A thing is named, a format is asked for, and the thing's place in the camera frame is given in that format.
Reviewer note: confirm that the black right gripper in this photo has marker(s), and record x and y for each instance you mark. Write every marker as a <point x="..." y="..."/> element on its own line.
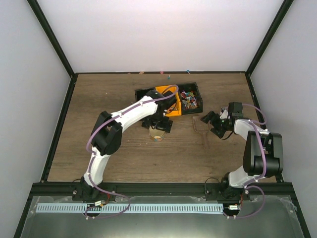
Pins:
<point x="209" y="116"/>

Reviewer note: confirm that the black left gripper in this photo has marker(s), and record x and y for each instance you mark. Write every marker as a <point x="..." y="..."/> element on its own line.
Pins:
<point x="162" y="126"/>

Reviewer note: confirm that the gold round lid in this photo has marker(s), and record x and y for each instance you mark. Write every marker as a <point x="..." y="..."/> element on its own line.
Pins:
<point x="156" y="132"/>

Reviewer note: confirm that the brown plastic scoop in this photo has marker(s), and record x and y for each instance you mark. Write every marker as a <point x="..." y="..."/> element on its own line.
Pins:
<point x="201" y="128"/>

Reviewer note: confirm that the orange candy bin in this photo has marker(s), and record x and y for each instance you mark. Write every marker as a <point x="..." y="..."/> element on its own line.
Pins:
<point x="175" y="109"/>

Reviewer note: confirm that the black candy bin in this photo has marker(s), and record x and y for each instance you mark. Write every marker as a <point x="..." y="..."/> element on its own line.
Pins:
<point x="140" y="93"/>
<point x="190" y="98"/>

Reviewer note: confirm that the clear round container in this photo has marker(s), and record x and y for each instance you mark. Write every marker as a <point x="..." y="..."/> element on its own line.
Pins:
<point x="157" y="138"/>

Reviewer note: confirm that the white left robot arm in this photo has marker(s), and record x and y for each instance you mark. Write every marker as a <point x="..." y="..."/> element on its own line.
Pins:
<point x="107" y="133"/>

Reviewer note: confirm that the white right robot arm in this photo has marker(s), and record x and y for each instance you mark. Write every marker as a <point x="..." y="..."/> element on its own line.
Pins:
<point x="263" y="153"/>

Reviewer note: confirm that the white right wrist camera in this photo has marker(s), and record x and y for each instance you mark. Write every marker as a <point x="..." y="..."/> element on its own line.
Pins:
<point x="224" y="113"/>

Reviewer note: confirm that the light blue slotted cable duct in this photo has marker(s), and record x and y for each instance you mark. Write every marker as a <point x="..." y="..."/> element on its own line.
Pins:
<point x="132" y="209"/>

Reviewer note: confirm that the black front mounting rail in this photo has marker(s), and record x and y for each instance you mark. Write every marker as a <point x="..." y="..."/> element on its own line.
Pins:
<point x="210" y="191"/>

